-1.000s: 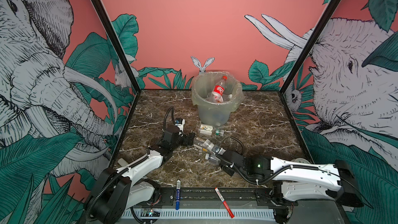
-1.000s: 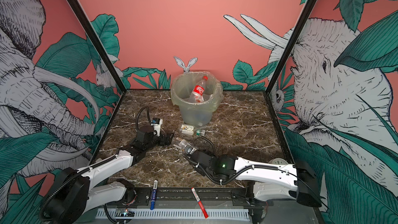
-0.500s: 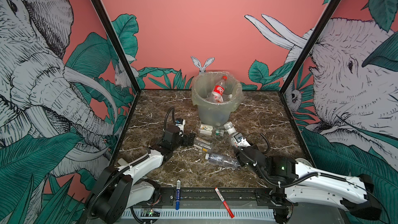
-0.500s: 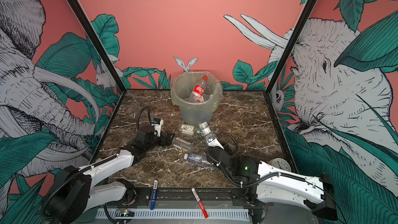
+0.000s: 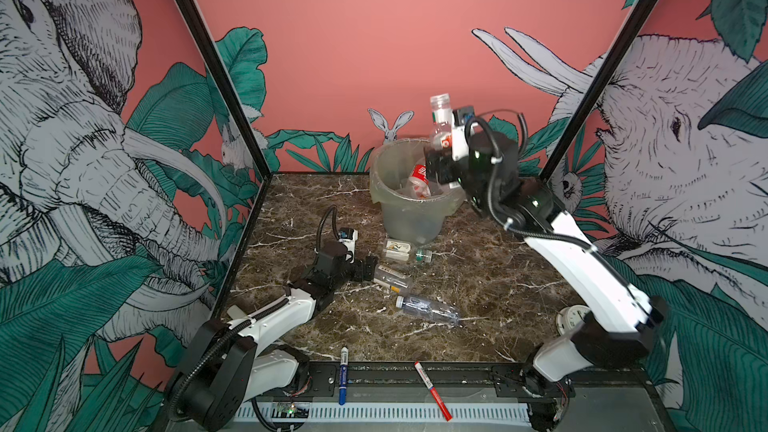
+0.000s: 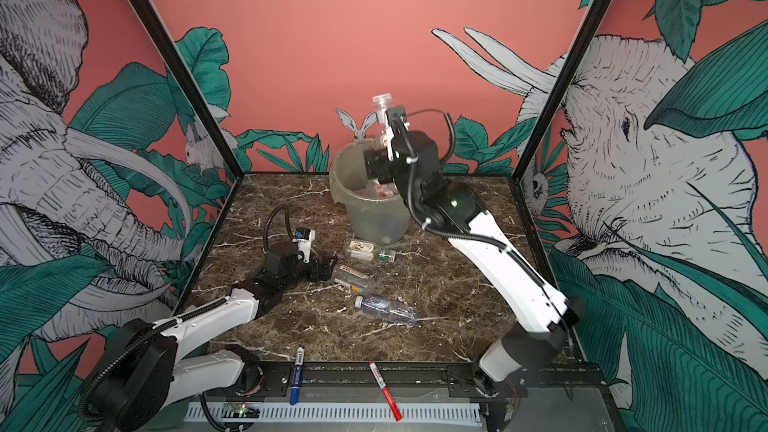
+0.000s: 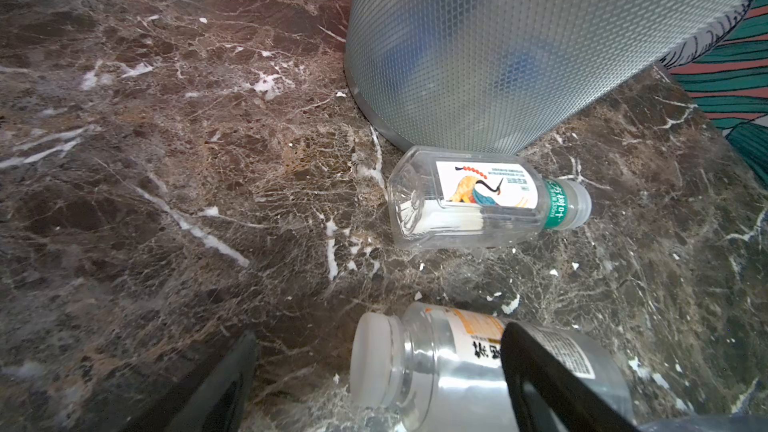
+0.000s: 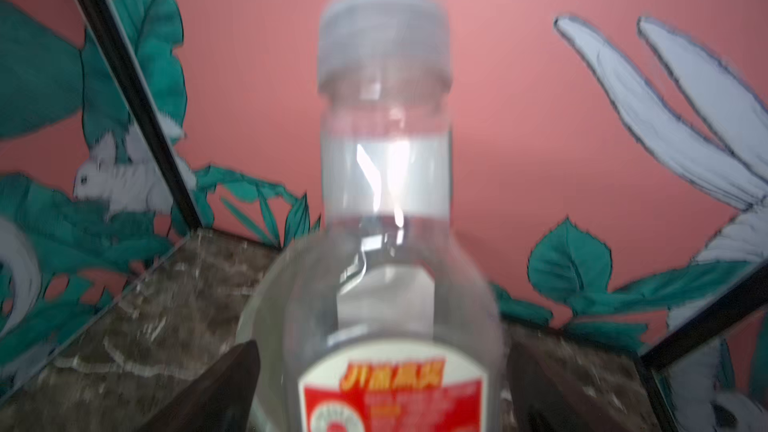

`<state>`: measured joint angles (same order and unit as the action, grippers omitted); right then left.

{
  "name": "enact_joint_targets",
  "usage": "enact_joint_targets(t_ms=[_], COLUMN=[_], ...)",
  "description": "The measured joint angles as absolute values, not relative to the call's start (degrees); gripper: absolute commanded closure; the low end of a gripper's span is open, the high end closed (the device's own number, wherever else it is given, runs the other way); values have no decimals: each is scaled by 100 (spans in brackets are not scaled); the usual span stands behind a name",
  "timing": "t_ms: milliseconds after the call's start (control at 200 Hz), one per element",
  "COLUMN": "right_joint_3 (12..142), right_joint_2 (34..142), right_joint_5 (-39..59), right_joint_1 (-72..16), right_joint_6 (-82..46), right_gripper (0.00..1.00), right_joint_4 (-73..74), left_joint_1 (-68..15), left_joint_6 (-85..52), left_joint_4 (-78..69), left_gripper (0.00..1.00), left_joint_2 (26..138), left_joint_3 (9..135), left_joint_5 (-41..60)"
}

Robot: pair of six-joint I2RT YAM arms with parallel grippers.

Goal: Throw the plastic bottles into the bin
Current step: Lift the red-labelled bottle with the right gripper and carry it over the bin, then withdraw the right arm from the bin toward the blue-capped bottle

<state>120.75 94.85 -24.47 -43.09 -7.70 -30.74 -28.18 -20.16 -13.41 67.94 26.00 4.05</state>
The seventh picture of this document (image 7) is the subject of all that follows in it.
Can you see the orange label clear bottle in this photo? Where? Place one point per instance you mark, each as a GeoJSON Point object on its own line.
{"type": "Point", "coordinates": [440, 368]}

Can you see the small bird label bottle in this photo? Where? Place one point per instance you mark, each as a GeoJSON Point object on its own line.
{"type": "Point", "coordinates": [445, 199]}

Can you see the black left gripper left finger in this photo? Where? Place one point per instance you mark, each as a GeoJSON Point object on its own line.
{"type": "Point", "coordinates": [211, 397]}

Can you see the translucent grey waste bin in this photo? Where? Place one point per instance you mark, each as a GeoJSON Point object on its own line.
{"type": "Point", "coordinates": [495, 75]}

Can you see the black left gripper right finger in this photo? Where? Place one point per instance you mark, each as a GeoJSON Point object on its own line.
{"type": "Point", "coordinates": [545, 394]}

